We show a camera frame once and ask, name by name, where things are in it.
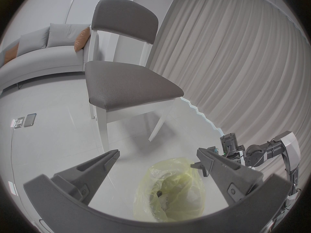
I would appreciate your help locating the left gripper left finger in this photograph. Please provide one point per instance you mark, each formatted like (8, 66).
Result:
(82, 178)

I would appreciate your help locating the orange cushion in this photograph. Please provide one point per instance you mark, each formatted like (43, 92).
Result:
(11, 54)
(81, 39)

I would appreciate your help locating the white trash bin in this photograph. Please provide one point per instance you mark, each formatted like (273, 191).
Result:
(192, 198)

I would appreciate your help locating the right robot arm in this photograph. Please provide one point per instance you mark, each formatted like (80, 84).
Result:
(255, 152)

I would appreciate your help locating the beige curtain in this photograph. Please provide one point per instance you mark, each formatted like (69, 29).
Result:
(230, 69)

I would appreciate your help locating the grey sofa cushion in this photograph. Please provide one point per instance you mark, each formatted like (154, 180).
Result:
(60, 35)
(32, 44)

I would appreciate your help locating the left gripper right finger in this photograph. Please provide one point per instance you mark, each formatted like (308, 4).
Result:
(230, 178)

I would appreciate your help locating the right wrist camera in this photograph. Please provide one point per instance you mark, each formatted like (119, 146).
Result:
(211, 150)

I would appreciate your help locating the dark grey white-legged chair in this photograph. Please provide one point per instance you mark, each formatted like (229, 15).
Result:
(126, 81)

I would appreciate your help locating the yellow plastic bag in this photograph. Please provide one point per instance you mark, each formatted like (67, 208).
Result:
(145, 198)

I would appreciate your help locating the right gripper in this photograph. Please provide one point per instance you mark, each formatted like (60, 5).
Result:
(205, 171)

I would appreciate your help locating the grey sofa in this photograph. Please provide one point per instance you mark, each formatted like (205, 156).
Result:
(43, 62)

